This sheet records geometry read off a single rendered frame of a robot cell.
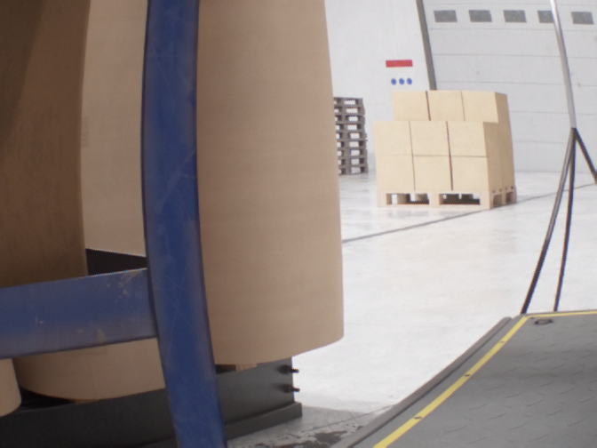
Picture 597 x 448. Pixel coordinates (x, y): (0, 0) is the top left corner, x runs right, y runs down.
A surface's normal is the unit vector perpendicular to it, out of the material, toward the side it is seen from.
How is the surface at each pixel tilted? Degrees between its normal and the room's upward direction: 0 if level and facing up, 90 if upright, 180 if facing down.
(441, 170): 90
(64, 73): 90
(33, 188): 90
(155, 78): 90
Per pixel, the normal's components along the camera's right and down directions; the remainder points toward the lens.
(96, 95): 0.79, 0.00
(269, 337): 0.59, 0.03
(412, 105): -0.59, 0.09
